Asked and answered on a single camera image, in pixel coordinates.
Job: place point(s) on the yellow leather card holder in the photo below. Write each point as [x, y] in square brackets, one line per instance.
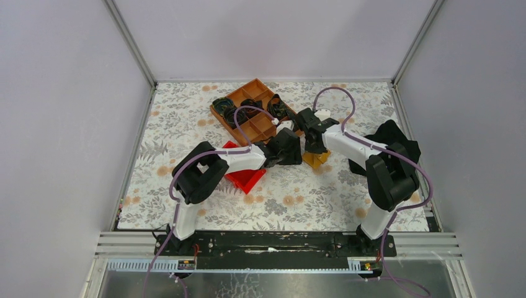
[315, 160]

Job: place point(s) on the floral table mat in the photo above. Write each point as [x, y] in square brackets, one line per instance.
[290, 198]

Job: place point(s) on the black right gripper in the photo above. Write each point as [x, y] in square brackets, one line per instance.
[311, 149]

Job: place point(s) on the red plastic bin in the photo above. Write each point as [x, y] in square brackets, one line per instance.
[244, 179]

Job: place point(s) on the rolled dark belt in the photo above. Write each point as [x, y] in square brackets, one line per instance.
[229, 117]
[252, 107]
[222, 104]

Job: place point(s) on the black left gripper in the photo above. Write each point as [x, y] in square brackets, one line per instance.
[294, 158]

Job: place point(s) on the black cloth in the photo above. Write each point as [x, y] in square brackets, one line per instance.
[387, 151]

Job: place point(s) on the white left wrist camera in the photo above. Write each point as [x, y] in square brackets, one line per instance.
[285, 124]

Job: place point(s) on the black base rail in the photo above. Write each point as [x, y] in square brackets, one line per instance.
[216, 250]

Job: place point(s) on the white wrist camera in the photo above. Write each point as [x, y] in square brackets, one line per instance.
[323, 114]
[285, 124]

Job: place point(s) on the brown compartment organizer tray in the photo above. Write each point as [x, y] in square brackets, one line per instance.
[260, 127]

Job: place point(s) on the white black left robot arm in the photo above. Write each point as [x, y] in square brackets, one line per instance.
[198, 174]

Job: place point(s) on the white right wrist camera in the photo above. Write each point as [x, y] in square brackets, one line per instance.
[323, 114]

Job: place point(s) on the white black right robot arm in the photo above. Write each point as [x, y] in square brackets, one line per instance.
[386, 194]

